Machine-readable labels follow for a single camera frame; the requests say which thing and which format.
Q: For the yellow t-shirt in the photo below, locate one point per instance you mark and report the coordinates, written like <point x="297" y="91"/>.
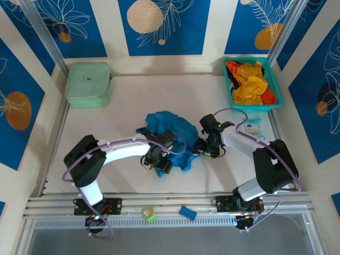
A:
<point x="249" y="85"/>

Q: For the grey metal sheet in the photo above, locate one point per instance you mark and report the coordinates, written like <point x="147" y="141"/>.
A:
<point x="170" y="244"/>

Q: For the green tape roll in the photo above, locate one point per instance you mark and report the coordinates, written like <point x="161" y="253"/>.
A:
<point x="148" y="213"/>

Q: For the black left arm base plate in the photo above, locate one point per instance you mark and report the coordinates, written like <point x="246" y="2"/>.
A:
<point x="115" y="207"/>

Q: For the aluminium side rail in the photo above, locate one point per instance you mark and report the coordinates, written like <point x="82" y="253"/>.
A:
<point x="55" y="148"/>
<point x="276" y="125"/>

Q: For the blue t-shirt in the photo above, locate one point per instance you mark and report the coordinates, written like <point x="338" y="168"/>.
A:
<point x="183" y="127"/>

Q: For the mint green zipper case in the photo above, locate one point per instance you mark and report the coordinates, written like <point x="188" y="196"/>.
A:
<point x="87" y="82"/>

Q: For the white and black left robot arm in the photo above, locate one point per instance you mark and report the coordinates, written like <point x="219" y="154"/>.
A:
<point x="125" y="150"/>

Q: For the orange t-shirt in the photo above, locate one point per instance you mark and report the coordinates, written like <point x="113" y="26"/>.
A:
<point x="232" y="67"/>

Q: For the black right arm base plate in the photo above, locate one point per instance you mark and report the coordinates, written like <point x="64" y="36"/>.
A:
<point x="223" y="204"/>

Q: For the aluminium frame rail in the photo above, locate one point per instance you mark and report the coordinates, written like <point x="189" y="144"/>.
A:
<point x="170" y="202"/>

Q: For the blue floral wall panel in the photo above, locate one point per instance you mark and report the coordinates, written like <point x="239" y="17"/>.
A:
<point x="16" y="79"/>
<point x="305" y="119"/>
<point x="79" y="40"/>
<point x="186" y="40"/>
<point x="239" y="32"/>

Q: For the teal plastic basket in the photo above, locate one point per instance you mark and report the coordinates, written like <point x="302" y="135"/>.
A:
<point x="255" y="108"/>

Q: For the blue bone-shaped sponge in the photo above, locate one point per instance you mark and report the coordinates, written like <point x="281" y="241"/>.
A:
<point x="187" y="212"/>

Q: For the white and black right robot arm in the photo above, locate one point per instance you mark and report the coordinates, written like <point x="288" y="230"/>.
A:
<point x="239" y="139"/>

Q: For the aluminium corner post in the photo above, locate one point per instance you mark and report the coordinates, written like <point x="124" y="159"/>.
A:
<point x="44" y="34"/>
<point x="286" y="29"/>

